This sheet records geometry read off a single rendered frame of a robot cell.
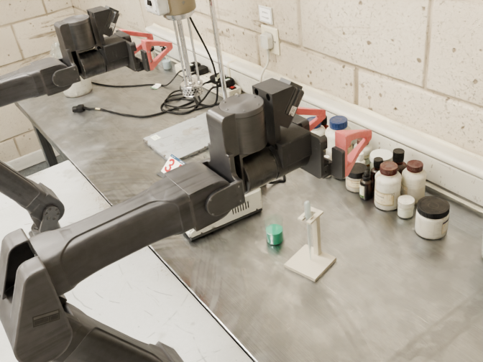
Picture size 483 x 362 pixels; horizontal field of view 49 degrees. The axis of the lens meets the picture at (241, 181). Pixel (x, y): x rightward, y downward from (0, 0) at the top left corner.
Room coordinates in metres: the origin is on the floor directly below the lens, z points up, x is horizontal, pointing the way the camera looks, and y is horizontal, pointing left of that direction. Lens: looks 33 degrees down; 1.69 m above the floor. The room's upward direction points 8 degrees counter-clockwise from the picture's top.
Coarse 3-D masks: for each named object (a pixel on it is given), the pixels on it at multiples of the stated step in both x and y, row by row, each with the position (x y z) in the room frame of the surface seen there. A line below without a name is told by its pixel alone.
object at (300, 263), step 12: (300, 216) 0.84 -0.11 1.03; (312, 216) 0.83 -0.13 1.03; (300, 252) 0.87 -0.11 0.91; (312, 252) 0.86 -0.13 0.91; (324, 252) 0.86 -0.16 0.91; (288, 264) 0.83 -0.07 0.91; (300, 264) 0.83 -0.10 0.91; (312, 264) 0.82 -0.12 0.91; (324, 264) 0.82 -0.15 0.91; (312, 276) 0.79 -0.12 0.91
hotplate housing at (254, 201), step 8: (256, 192) 1.04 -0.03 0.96; (248, 200) 1.03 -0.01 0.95; (256, 200) 1.03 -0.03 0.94; (240, 208) 1.02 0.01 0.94; (248, 208) 1.03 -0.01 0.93; (256, 208) 1.03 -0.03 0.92; (232, 216) 1.01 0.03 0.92; (240, 216) 1.02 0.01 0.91; (216, 224) 0.99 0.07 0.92; (224, 224) 1.00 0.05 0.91; (192, 232) 0.96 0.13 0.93; (200, 232) 0.97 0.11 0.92; (208, 232) 0.98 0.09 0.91; (192, 240) 0.97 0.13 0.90
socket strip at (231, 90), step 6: (180, 66) 2.01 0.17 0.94; (180, 72) 2.00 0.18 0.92; (192, 72) 1.93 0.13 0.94; (186, 78) 1.97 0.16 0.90; (204, 78) 1.85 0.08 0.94; (210, 84) 1.81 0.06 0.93; (228, 90) 1.71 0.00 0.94; (234, 90) 1.71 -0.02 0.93; (240, 90) 1.73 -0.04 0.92; (222, 96) 1.74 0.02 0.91; (228, 96) 1.71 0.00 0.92
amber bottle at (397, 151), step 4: (396, 148) 1.07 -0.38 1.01; (400, 148) 1.07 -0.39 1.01; (392, 152) 1.06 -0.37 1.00; (396, 152) 1.05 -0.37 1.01; (400, 152) 1.05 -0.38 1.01; (404, 152) 1.05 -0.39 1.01; (392, 156) 1.06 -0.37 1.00; (396, 156) 1.05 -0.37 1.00; (400, 156) 1.05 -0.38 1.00; (392, 160) 1.06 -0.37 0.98; (396, 160) 1.05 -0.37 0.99; (400, 160) 1.05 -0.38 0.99; (400, 164) 1.05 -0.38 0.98; (404, 164) 1.05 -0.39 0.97; (400, 168) 1.04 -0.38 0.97; (404, 168) 1.04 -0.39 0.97; (400, 172) 1.04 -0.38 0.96
